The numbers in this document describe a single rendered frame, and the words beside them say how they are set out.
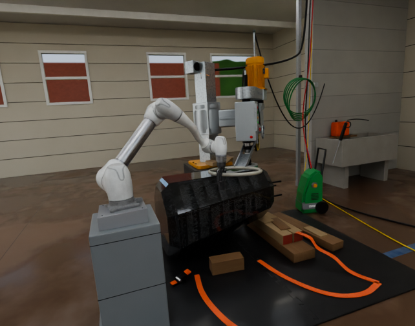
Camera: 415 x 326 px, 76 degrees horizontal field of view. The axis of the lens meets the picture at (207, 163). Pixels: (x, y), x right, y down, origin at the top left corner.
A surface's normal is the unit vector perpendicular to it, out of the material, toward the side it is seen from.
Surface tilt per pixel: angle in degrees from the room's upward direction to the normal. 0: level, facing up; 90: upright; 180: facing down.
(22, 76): 90
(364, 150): 90
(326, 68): 90
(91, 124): 90
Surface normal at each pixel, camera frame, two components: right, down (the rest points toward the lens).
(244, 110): -0.32, 0.19
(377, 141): 0.34, 0.15
